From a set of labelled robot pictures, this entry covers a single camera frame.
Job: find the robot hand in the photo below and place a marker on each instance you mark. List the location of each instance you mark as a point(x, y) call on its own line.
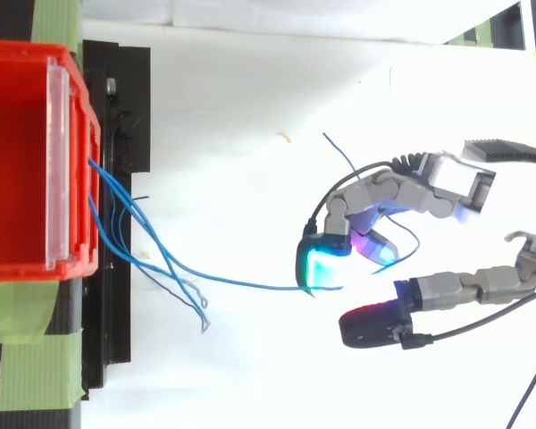
point(446, 286)

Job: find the black stand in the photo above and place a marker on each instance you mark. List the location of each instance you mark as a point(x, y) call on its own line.
point(116, 313)

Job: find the red bin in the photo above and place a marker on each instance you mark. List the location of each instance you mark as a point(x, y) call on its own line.
point(13, 156)

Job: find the black frame with green tape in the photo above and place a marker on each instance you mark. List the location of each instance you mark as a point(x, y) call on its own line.
point(505, 27)

